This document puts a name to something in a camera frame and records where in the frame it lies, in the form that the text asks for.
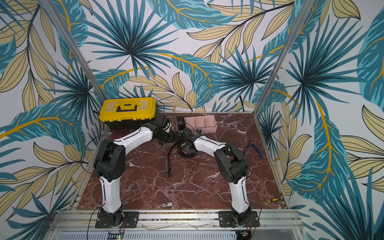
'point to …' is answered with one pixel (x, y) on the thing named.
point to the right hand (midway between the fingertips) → (192, 147)
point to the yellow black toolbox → (127, 113)
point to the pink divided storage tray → (207, 124)
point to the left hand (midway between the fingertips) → (174, 141)
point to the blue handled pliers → (256, 147)
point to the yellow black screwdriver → (272, 200)
